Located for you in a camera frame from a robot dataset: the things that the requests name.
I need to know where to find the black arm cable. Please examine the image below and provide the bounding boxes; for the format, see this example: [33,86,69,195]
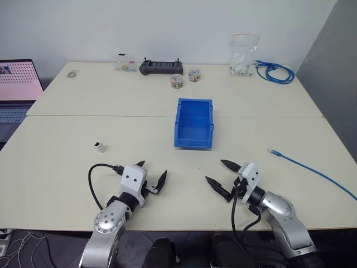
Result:
[230,188,288,267]
[88,163,125,210]

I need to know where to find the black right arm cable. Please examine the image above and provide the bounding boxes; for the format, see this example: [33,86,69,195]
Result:
[230,188,288,267]

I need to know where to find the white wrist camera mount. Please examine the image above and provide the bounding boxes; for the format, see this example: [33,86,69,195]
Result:
[120,165,148,209]
[237,162,260,205]

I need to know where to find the straight blue Ethernet cable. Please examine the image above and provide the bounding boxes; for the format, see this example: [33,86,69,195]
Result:
[268,149,357,202]

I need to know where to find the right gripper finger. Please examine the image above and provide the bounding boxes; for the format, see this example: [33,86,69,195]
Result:
[205,175,232,203]
[220,159,242,175]

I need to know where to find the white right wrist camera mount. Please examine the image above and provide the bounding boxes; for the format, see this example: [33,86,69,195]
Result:
[237,162,260,205]

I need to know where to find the dark rounded shape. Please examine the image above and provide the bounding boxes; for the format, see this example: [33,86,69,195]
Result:
[144,237,180,268]

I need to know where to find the clear box of coloured bits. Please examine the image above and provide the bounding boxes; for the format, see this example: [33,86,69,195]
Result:
[112,52,137,73]

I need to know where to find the open laptop with pink screen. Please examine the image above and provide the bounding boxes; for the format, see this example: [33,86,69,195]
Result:
[0,59,46,143]

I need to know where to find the blue plastic storage bin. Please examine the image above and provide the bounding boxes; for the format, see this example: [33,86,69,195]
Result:
[173,97,215,150]

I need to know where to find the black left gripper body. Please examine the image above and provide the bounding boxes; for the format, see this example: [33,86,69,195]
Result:
[142,180,160,197]

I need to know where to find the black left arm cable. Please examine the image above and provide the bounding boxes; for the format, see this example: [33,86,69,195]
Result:
[88,163,125,210]

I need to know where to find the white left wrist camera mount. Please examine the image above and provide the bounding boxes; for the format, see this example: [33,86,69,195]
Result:
[120,165,148,209]

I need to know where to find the clear bag of white parts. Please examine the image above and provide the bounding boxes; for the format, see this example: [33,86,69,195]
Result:
[229,32,261,77]

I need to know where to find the black handheld controller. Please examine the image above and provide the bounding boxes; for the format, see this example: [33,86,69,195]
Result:
[138,57,185,76]

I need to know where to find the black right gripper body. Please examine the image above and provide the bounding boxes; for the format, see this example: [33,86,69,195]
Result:
[226,176,249,203]

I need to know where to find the white floor cables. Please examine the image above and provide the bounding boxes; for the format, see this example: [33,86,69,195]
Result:
[0,228,58,268]

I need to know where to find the small round clear jar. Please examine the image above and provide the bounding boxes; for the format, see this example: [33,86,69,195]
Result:
[169,73,184,90]
[187,66,202,83]

